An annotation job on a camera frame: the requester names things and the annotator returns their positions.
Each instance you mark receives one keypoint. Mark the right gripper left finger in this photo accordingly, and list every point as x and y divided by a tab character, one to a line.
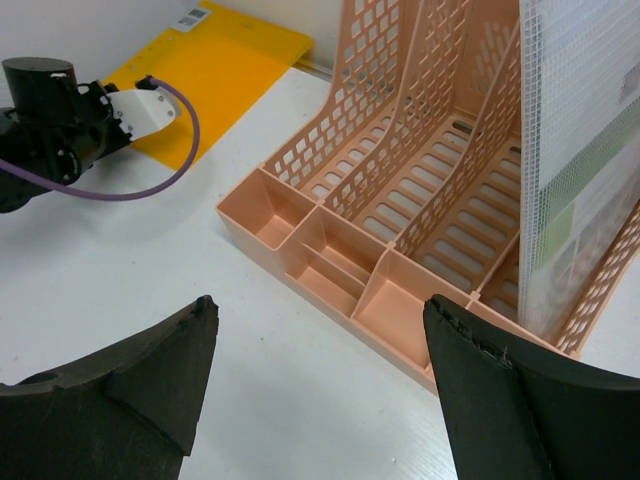
127	411

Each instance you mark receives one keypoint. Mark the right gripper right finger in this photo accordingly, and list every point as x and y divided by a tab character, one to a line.
516	410

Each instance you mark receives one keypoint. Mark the pink desktop file organizer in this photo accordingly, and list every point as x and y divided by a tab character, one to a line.
406	184

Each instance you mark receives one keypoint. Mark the clear mesh document pouch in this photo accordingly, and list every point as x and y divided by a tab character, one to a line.
580	139

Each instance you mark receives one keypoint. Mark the yellow folder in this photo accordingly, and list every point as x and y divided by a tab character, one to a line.
222	61

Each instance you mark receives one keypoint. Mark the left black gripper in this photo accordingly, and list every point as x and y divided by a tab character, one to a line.
57	127

